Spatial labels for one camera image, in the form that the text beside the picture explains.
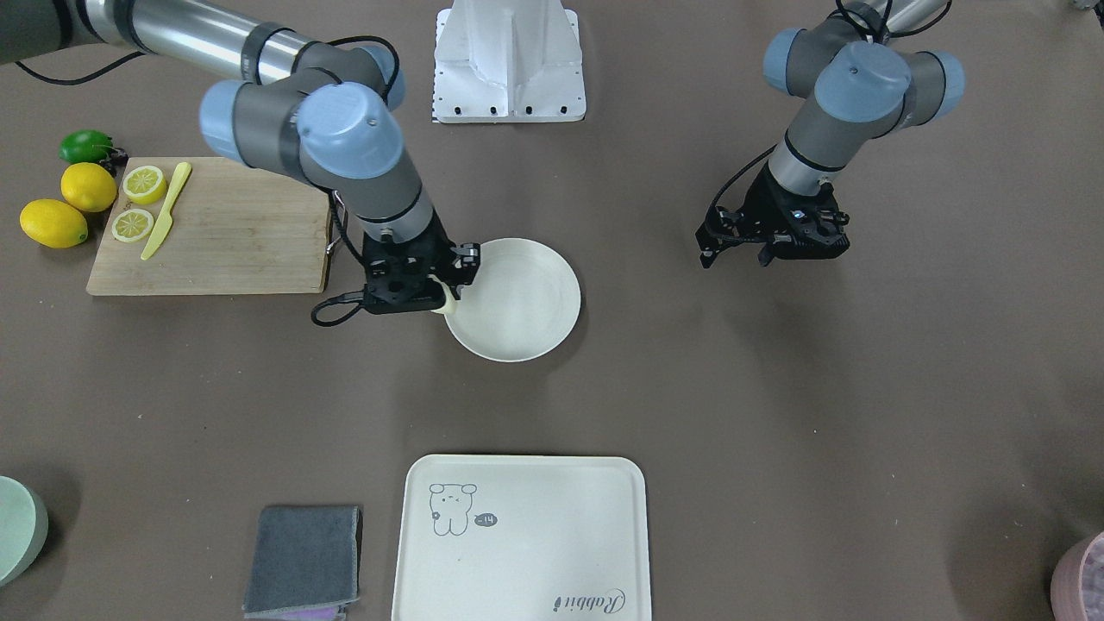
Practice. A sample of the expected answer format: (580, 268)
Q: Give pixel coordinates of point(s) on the lower lemon half slice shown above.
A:
(132, 225)

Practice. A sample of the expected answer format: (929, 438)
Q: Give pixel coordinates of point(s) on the whole lemon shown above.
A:
(53, 223)
(88, 187)

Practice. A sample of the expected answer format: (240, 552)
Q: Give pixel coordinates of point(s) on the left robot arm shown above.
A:
(855, 87)

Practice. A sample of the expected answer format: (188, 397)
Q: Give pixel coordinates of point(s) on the cream rabbit tray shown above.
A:
(523, 537)

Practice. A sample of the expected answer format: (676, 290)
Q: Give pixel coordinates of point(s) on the green bowl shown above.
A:
(24, 527)

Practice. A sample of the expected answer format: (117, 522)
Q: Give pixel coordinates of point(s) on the grey folded cloth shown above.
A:
(305, 563)

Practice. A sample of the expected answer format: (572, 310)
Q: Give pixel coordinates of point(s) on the upper lemon half slice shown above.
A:
(144, 185)

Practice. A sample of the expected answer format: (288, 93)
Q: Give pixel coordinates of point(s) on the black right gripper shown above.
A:
(465, 259)

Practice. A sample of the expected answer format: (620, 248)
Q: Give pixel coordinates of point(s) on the dark cherries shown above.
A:
(116, 160)

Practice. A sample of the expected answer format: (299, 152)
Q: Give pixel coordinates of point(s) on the yellow plastic knife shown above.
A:
(164, 222)

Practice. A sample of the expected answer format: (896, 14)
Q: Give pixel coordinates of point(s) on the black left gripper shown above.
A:
(757, 205)

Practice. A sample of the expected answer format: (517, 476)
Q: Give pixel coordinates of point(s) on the lemon half slice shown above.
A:
(132, 225)
(144, 185)

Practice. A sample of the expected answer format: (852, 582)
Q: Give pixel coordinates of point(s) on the green lime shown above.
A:
(86, 146)

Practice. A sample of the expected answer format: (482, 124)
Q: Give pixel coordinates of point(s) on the lower whole lemon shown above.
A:
(53, 223)

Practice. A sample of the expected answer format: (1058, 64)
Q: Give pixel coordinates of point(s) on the upper whole lemon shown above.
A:
(88, 187)

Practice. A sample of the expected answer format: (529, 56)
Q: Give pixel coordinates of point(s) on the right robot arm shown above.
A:
(289, 105)

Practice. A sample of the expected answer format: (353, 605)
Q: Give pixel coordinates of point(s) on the pink bowl with ice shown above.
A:
(1076, 587)

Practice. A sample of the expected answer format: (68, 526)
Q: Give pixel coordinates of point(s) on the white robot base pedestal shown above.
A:
(508, 62)

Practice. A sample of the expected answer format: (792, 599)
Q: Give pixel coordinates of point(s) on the wooden cutting board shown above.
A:
(236, 231)

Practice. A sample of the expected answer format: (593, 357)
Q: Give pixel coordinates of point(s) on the beige round plate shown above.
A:
(524, 301)

